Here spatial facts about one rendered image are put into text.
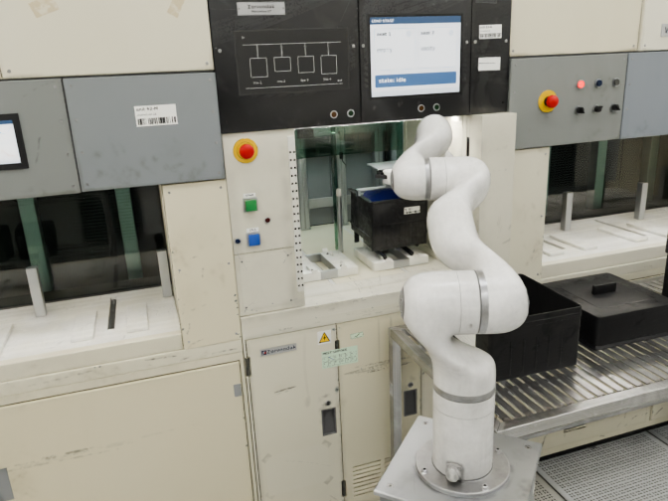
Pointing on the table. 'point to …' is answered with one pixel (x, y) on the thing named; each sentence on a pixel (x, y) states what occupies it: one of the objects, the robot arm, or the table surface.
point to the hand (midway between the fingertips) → (389, 171)
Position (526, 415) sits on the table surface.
